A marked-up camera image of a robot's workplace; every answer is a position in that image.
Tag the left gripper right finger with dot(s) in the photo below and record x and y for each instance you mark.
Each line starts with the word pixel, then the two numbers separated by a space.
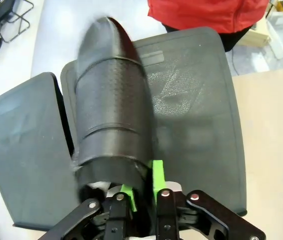
pixel 166 217

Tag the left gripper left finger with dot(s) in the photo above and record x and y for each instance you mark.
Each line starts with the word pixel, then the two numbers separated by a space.
pixel 116 220

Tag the black leather shoe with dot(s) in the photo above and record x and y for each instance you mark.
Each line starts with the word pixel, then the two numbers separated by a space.
pixel 111 100

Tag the white paper shoe stuffing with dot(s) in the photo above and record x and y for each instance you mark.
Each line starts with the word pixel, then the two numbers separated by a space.
pixel 99 185

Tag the cardboard box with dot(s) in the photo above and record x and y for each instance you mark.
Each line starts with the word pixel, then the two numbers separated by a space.
pixel 256 37

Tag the person in red jacket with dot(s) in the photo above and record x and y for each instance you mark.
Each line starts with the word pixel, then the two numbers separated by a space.
pixel 206 12

